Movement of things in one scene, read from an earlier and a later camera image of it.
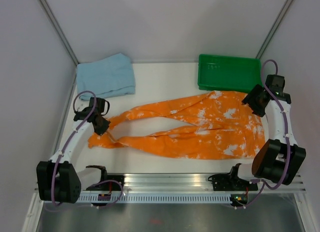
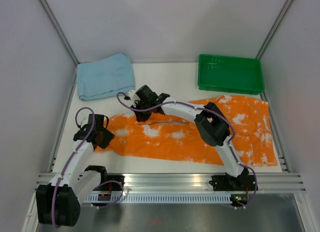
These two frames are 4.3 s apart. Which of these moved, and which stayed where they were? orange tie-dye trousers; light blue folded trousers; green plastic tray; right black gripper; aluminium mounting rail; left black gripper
Moved: right black gripper; left black gripper; orange tie-dye trousers
Stayed: light blue folded trousers; green plastic tray; aluminium mounting rail
